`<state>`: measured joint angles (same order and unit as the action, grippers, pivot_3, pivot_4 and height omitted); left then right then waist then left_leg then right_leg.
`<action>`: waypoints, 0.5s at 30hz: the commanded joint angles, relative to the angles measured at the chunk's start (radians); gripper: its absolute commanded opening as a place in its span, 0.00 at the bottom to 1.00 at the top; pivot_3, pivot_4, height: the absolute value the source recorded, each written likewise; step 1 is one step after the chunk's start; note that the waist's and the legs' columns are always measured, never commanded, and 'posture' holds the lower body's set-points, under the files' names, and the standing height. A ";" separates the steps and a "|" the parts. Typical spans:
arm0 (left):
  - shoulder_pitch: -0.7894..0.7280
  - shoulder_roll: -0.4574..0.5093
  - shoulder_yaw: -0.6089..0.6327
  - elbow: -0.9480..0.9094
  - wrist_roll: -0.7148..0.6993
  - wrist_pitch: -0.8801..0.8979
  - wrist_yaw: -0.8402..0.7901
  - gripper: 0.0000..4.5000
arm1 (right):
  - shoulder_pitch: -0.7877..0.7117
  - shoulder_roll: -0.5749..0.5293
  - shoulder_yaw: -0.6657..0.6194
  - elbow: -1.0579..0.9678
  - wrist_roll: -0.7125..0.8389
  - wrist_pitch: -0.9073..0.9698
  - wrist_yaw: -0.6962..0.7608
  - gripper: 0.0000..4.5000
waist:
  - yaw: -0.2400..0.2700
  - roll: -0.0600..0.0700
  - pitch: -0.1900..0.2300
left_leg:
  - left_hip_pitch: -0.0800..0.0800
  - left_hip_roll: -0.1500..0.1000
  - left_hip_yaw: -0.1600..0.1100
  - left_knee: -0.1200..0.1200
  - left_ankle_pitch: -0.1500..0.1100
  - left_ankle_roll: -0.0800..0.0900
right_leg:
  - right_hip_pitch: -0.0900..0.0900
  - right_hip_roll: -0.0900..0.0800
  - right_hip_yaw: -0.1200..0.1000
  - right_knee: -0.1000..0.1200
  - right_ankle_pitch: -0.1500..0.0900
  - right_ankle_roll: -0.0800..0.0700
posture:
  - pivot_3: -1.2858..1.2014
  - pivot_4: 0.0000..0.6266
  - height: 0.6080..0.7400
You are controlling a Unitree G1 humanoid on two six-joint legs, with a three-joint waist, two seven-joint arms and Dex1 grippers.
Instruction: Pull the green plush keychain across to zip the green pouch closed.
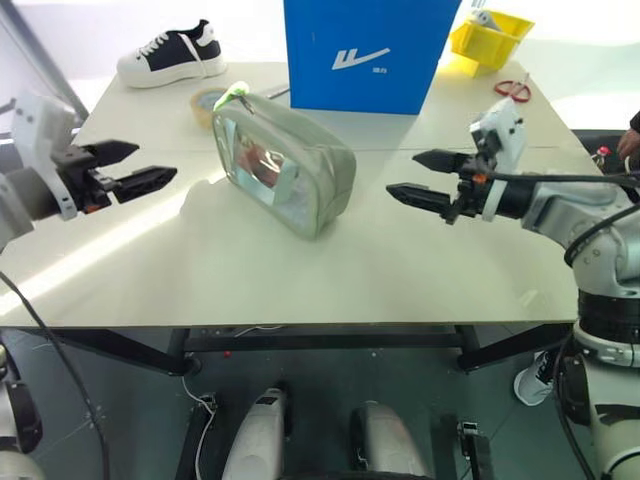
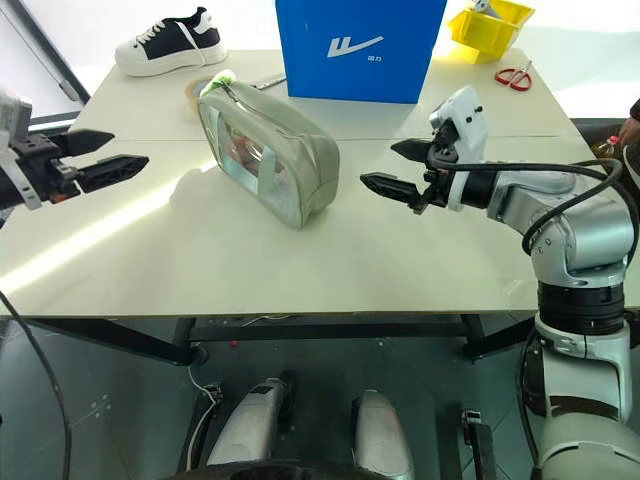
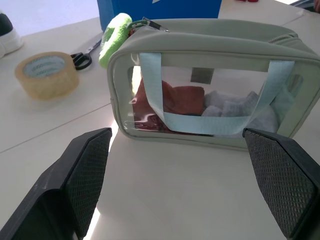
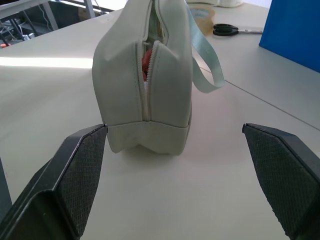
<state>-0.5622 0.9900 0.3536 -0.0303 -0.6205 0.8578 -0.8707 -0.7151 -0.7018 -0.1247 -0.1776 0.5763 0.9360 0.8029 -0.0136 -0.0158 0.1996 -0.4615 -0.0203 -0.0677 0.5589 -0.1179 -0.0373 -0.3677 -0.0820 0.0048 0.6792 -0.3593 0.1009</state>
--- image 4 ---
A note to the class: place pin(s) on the white cloth bundle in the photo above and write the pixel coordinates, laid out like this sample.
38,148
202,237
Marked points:
217,3

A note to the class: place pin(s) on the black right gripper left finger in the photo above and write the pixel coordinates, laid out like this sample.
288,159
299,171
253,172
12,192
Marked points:
62,185

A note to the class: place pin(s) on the grey metal frame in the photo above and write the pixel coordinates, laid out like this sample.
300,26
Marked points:
53,12

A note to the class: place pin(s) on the red item inside pouch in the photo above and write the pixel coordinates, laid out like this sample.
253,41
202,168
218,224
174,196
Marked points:
147,62

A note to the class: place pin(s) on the blue box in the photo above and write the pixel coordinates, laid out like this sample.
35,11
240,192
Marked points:
292,27

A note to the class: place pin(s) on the pale green zipper pouch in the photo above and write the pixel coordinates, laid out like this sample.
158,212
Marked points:
160,82

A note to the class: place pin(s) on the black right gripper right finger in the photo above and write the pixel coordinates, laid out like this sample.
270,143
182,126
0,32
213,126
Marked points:
282,180

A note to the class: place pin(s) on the brown packing tape roll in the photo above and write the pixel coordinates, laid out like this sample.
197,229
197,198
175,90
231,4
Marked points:
203,17

